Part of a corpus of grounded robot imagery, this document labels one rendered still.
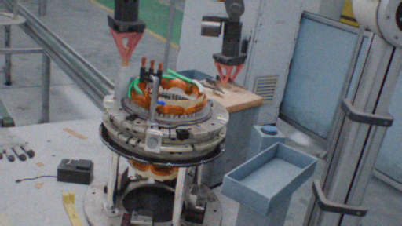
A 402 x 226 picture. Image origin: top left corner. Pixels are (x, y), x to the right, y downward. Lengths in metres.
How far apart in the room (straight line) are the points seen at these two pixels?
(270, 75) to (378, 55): 2.52
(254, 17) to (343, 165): 2.26
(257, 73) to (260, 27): 0.37
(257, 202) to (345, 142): 0.35
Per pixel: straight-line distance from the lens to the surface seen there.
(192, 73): 1.54
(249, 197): 0.87
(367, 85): 1.08
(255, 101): 1.34
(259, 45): 3.35
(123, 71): 1.07
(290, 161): 1.08
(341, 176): 1.16
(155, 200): 1.28
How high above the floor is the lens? 1.50
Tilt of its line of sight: 22 degrees down
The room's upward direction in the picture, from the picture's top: 9 degrees clockwise
